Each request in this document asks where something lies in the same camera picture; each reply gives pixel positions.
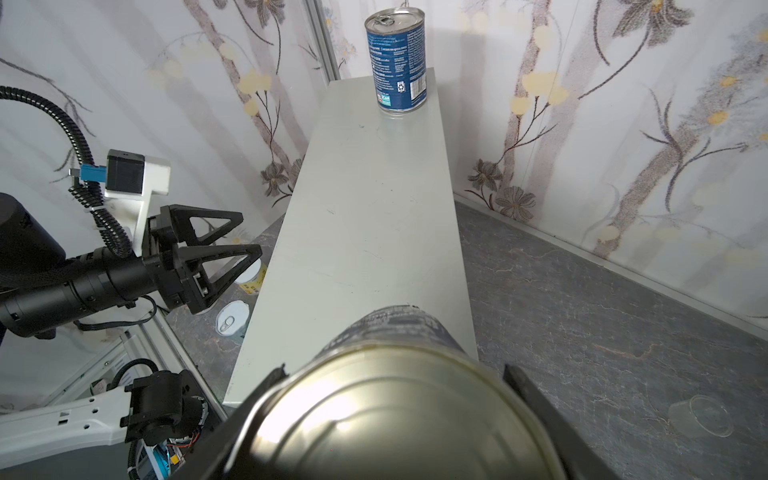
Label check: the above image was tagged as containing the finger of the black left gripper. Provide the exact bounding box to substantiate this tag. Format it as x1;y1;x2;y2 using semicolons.
176;243;262;312
160;204;243;246

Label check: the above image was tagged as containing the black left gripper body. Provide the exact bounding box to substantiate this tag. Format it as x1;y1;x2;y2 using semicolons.
143;215;207;312

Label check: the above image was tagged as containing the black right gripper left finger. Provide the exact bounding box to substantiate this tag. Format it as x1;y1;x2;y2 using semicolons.
170;365;288;480

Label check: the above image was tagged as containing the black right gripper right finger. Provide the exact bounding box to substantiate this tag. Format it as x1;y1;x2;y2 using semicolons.
502;364;620;480

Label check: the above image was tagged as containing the dark navy tall can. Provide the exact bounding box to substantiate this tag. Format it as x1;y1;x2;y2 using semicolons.
227;306;566;479

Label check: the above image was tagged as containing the blue label tall can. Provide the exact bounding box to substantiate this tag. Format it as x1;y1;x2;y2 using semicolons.
364;7;427;114

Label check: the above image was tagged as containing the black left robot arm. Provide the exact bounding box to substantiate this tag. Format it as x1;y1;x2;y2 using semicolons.
1;86;262;339

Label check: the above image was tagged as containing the grey metal cabinet counter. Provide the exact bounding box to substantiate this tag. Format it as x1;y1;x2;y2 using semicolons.
224;73;477;407

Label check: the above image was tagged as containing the teal label flat can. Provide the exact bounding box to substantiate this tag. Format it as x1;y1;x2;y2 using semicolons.
215;300;250;337

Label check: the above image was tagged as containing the yellow label flat can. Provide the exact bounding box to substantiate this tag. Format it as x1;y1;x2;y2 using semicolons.
235;259;266;295

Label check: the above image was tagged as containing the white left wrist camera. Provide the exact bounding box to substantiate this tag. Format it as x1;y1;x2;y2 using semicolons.
70;149;171;258

